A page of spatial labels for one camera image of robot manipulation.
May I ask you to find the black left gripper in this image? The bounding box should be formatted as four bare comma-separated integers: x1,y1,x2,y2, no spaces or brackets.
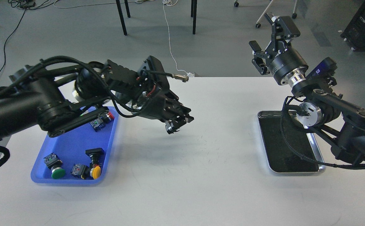
138,89,194,134

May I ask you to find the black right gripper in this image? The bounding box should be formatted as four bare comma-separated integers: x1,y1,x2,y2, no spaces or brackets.
249,13,309,85

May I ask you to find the small black gear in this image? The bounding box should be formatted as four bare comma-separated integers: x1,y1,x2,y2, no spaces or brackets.
166,125,176,134

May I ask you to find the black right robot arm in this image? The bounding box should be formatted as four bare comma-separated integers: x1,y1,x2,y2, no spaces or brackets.
249,13,365,170

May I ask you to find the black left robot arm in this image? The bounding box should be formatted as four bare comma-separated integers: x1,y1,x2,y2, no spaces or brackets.
0,56,194,167

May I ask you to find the blue plastic tray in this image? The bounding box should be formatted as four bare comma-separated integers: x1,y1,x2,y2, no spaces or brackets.
30,107,118,186

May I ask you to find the silver metal tray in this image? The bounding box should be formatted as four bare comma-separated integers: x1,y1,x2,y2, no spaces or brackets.
257,110,326,175

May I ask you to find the white rolling chair base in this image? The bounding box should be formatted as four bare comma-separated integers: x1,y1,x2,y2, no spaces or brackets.
234,0,298,29

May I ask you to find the black square push button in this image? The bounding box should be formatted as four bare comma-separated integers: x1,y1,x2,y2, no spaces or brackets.
85,148,104,165

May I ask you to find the black table leg pair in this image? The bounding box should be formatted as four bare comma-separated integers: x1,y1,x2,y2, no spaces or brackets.
191,0,198,35

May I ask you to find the dark green push button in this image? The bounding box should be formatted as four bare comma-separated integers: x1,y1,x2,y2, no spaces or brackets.
44,153,66,179

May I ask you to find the red push button switch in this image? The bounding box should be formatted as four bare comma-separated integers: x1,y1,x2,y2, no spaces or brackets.
99,111,115,124

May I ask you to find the yellow push button switch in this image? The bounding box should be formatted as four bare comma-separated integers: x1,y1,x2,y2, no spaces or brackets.
88,164,102,179

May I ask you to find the white cable on floor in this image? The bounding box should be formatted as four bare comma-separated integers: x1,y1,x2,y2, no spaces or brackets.
54,0,195,77

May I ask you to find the black cable on floor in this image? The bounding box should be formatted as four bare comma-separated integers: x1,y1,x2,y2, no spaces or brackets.
0,0,54,98

